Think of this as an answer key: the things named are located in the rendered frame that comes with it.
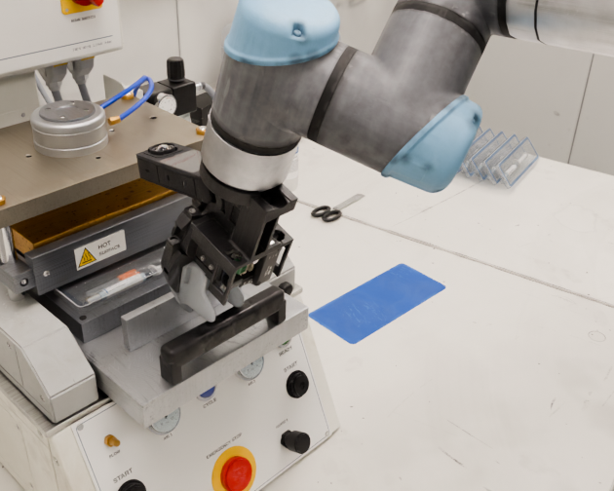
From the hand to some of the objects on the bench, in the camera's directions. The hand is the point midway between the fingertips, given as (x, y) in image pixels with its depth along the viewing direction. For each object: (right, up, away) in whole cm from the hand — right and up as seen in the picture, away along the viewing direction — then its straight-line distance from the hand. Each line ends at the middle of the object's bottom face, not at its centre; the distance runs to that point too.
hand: (189, 296), depth 78 cm
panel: (+6, -24, +8) cm, 26 cm away
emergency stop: (+5, -22, +8) cm, 24 cm away
